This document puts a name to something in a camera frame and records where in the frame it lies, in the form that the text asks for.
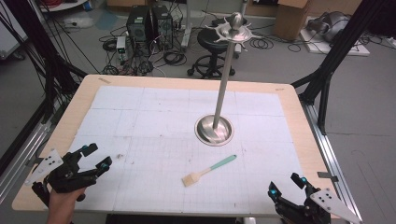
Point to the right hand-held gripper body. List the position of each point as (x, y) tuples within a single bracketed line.
[(314, 207)]

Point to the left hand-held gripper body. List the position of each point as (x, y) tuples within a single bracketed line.
[(67, 177)]

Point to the steel utensil stand with hooks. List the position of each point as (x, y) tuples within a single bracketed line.
[(222, 93)]

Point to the person's left hand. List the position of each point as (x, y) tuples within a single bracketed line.
[(63, 205)]

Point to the black tape strip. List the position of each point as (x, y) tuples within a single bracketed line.
[(327, 176)]

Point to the white grid mat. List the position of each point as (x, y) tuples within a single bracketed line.
[(155, 124)]

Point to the small grey power supply box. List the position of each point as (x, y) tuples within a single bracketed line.
[(121, 46)]

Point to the black computer tower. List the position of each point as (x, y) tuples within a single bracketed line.
[(163, 26), (138, 25)]

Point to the white flat board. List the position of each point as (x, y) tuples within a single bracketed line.
[(342, 49)]

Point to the grey bag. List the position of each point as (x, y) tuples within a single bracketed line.
[(331, 26)]

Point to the brown cardboard box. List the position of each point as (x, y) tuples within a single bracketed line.
[(291, 20)]

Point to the black round stool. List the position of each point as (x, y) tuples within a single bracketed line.
[(208, 39)]

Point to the aluminium rail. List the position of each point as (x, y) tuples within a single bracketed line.
[(330, 155), (21, 152)]

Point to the black metal frame strut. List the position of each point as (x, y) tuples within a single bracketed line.
[(28, 31), (336, 56)]

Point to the white metal stand post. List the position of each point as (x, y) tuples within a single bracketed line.
[(187, 25)]

